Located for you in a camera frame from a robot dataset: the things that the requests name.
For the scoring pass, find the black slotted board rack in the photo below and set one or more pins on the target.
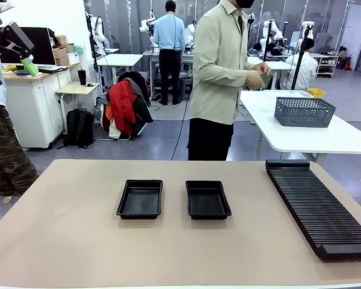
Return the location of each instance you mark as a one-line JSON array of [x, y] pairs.
[[316, 207]]

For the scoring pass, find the man's right hand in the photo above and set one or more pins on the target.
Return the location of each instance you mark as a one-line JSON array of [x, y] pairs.
[[255, 79]]

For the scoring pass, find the yellow bin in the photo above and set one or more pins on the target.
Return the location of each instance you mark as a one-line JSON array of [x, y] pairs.
[[316, 92]]

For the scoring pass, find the grey stool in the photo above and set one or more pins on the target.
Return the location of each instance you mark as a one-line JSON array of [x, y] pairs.
[[185, 87]]

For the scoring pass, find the man in beige shirt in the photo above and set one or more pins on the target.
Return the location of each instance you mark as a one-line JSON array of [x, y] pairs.
[[219, 69]]

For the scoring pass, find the white background table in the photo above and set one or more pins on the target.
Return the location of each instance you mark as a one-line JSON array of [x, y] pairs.
[[120, 59], [276, 64]]

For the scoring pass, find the black backpack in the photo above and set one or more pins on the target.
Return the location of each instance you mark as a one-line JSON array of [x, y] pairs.
[[79, 128]]

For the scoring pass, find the black ESD tray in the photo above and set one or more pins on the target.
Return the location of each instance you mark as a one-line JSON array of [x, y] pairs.
[[207, 201], [140, 200]]

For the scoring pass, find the small cardboard box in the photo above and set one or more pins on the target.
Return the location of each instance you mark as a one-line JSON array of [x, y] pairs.
[[70, 47], [60, 39]]

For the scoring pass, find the red fire extinguisher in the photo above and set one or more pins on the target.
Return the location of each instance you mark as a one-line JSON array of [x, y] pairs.
[[347, 63]]

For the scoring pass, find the green and blue bowl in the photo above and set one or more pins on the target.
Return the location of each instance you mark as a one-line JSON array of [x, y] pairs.
[[22, 72]]

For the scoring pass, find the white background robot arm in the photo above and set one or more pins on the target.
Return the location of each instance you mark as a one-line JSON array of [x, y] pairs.
[[275, 31], [147, 25], [100, 33], [191, 33]]

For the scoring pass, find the grey workbench desk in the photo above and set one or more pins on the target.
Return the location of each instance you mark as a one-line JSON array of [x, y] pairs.
[[156, 58]]

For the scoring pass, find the black computer monitor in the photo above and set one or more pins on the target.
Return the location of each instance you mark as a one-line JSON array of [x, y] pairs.
[[39, 45]]

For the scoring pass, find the man's left hand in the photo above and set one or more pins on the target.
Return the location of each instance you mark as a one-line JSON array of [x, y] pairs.
[[263, 68]]

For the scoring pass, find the person in blue shirt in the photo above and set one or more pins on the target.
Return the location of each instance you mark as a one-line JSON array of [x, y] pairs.
[[170, 36]]

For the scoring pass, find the black tumbler with straw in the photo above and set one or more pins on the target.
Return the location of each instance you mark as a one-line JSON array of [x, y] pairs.
[[82, 76]]

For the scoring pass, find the black jacket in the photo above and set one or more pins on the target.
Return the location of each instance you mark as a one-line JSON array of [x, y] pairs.
[[143, 108]]

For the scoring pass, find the black camera tripod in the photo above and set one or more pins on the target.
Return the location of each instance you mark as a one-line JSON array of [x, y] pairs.
[[267, 42], [301, 57], [93, 45]]

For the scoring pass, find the white cabinet with wood top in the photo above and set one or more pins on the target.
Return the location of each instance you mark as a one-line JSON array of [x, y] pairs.
[[39, 111]]

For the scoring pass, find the man's right forearm beige sleeve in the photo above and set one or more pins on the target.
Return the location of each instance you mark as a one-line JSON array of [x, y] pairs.
[[222, 76]]

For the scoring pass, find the large cardboard box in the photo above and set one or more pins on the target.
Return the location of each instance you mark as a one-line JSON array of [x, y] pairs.
[[62, 61], [59, 52]]

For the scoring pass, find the white storage box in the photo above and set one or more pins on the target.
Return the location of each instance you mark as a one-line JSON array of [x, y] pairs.
[[73, 58]]

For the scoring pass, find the person in white top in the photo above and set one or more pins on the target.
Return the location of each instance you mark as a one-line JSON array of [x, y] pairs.
[[304, 67]]

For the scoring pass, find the red jacket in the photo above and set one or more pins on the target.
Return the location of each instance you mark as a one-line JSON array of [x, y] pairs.
[[123, 105]]

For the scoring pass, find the grey plastic basket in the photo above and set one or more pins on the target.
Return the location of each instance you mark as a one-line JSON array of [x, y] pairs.
[[304, 112]]

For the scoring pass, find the white storage shelf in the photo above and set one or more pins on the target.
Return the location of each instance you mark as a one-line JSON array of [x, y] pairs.
[[328, 64]]

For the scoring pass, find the small wooden side table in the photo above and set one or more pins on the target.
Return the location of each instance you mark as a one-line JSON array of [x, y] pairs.
[[76, 88]]

